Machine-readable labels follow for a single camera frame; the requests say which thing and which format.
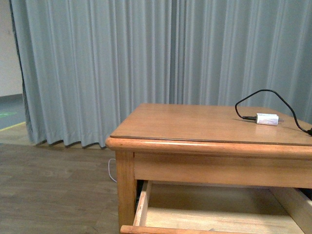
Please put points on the grey-blue pleated curtain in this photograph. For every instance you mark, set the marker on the grey-blue pleated curtain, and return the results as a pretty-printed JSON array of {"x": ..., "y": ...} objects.
[{"x": 87, "y": 64}]

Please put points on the wooden nightstand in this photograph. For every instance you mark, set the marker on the wooden nightstand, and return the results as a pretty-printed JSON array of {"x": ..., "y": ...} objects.
[{"x": 209, "y": 145}]

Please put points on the white power adapter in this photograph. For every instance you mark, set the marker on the white power adapter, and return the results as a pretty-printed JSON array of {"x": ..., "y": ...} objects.
[{"x": 268, "y": 119}]

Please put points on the wooden drawer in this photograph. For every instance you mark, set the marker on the wooden drawer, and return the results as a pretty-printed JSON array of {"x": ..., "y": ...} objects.
[{"x": 207, "y": 209}]

